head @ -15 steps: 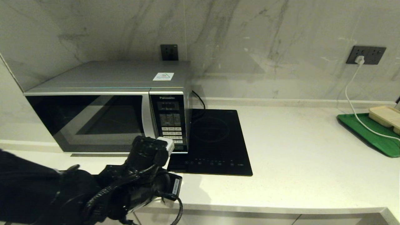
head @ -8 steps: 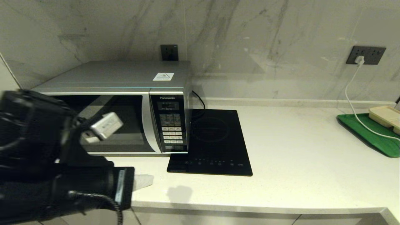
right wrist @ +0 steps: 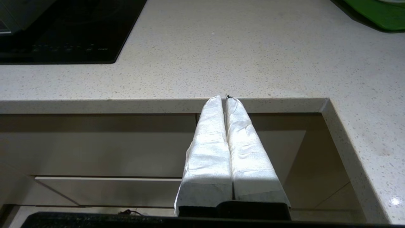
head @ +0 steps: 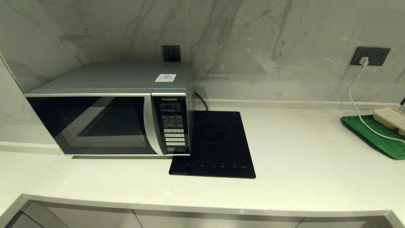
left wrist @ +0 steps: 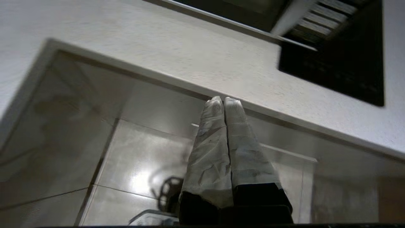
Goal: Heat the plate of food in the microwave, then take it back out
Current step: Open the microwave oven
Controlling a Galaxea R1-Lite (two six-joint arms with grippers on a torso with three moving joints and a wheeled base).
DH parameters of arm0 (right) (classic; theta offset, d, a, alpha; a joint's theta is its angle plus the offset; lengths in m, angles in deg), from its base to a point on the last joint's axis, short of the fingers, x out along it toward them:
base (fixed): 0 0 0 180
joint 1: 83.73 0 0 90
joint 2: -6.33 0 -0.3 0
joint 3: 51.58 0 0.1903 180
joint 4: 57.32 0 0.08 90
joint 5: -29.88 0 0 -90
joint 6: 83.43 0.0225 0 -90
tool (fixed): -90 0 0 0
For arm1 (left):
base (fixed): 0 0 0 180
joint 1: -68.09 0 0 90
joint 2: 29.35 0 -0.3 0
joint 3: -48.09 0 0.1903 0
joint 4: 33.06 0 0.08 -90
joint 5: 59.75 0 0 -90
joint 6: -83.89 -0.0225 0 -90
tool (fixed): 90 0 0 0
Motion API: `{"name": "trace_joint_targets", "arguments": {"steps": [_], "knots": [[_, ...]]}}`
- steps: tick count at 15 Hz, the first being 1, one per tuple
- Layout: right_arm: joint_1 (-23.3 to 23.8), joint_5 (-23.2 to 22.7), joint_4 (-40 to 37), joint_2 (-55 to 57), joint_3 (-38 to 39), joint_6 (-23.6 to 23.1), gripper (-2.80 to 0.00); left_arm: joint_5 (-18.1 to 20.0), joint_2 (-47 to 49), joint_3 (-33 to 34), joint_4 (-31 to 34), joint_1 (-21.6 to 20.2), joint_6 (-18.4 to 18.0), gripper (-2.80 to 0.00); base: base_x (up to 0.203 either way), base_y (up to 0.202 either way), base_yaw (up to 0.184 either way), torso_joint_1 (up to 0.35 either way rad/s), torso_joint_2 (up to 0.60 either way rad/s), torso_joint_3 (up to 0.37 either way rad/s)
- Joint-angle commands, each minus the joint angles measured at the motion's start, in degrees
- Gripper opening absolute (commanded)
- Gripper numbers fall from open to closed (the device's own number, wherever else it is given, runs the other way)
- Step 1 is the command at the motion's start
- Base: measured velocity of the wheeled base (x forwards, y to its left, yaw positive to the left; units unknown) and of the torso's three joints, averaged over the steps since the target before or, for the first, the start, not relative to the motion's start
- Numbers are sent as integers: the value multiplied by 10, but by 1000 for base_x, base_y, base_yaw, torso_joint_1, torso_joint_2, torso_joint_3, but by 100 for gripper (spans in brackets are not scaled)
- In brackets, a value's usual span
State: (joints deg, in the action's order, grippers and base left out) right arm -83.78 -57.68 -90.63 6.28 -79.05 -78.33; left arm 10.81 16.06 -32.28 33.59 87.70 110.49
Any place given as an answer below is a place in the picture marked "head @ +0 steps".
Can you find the silver Panasonic microwave oven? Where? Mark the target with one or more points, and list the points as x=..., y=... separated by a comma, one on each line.
x=120, y=74

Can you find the black induction cooktop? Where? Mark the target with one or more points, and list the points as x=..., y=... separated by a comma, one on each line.
x=218, y=142

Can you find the white triangle warning sticker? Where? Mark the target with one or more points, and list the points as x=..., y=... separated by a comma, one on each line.
x=165, y=78

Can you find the grey cabinet door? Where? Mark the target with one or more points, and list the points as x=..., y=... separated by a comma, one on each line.
x=341, y=222
x=218, y=221

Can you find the white power plug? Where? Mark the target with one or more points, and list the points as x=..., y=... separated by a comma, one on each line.
x=364, y=61

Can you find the green plastic tray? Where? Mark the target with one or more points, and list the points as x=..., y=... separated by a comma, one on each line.
x=386, y=145

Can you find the beige food container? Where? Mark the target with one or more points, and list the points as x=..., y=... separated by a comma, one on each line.
x=389, y=117

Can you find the black wall socket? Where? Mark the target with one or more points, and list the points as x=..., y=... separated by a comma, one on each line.
x=381, y=56
x=356, y=53
x=171, y=53

